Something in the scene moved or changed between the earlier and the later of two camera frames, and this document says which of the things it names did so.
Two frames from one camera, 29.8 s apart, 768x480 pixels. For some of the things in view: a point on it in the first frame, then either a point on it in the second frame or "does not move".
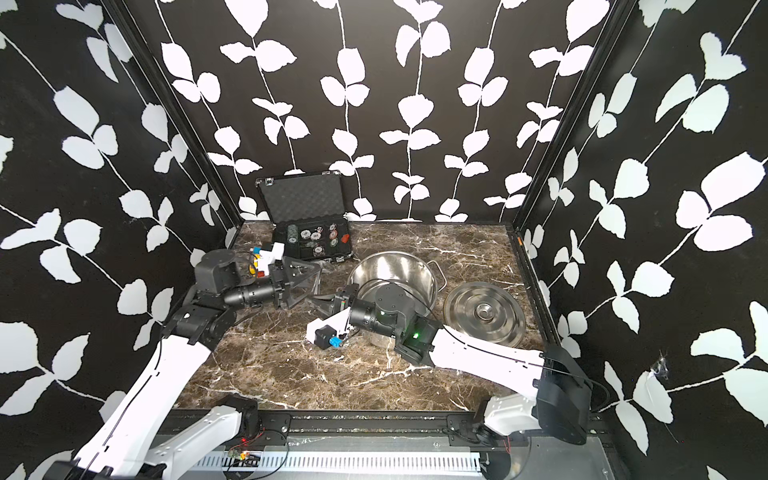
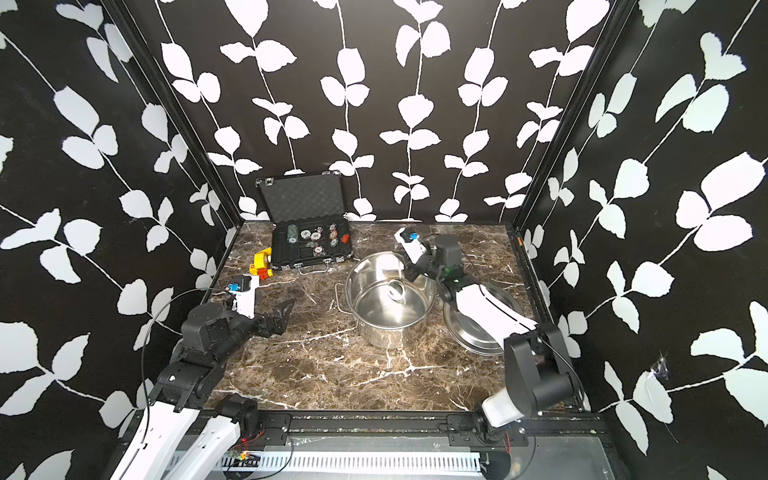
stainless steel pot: (419, 279) does not move
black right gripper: (341, 303) → (411, 271)
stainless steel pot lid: (486, 311) does not move
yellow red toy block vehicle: (253, 268) does not move
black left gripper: (283, 282) → (279, 324)
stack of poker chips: (292, 233) does not move
